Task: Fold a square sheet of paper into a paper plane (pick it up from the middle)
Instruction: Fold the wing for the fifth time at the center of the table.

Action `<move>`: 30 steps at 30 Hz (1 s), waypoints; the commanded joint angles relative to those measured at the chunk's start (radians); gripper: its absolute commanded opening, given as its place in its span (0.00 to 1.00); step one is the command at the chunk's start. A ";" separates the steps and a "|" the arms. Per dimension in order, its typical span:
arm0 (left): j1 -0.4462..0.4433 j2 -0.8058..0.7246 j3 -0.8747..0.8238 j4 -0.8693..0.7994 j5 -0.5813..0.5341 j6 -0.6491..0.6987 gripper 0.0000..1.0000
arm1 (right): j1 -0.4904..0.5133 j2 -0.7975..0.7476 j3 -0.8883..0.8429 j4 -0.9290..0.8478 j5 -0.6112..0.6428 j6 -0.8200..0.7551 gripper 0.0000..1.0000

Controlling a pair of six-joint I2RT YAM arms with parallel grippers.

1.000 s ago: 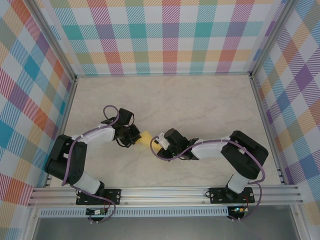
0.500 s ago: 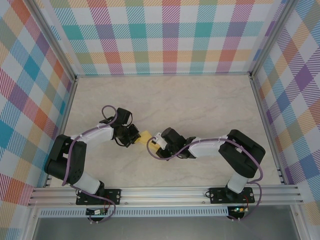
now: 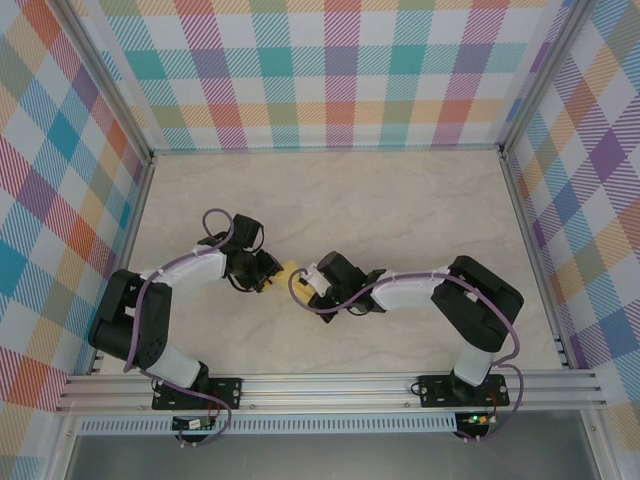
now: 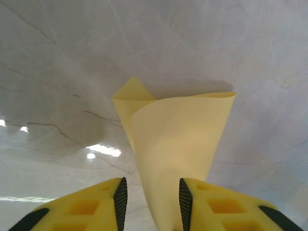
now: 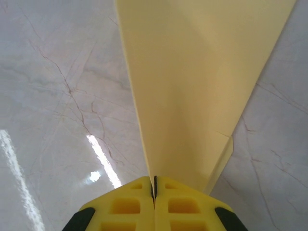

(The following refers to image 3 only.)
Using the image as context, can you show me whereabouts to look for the grey metal panel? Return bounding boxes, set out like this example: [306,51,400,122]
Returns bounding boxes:
[64,432,601,480]

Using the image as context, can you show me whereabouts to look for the small left circuit board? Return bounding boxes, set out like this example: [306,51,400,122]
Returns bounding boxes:
[172,417,216,431]

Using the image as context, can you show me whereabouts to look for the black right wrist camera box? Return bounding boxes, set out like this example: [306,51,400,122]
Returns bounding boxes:
[317,251,366,289]

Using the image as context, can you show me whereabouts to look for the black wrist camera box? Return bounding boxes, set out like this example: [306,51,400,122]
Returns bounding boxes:
[317,251,366,289]
[230,213,265,249]

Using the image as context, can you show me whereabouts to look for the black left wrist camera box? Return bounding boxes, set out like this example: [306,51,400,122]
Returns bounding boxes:
[230,213,265,249]

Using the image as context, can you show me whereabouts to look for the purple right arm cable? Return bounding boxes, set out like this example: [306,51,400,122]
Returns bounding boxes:
[288,267,526,444]

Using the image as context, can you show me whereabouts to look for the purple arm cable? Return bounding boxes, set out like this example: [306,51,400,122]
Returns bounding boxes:
[122,207,236,449]
[288,267,526,444]

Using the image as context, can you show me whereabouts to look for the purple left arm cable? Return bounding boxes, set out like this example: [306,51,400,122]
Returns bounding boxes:
[122,207,236,449]

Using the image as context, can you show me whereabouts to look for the aluminium mounting rail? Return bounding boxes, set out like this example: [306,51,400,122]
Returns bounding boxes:
[54,369,609,414]

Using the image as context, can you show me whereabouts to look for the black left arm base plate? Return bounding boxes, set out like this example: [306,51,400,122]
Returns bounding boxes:
[151,377,245,412]

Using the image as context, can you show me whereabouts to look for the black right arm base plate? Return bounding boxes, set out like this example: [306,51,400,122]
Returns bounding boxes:
[418,374,511,409]

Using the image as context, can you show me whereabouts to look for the slotted white cable duct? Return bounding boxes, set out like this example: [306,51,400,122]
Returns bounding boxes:
[79,412,459,435]

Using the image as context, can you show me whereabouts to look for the aluminium side floor rail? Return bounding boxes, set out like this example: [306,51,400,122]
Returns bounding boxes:
[499,149,572,370]
[88,159,157,375]

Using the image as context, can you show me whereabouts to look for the aluminium rear floor rail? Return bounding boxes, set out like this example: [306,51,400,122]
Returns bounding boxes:
[149,143,504,154]

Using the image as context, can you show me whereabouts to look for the aluminium frame post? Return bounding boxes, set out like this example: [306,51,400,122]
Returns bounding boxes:
[499,0,596,159]
[54,0,155,164]

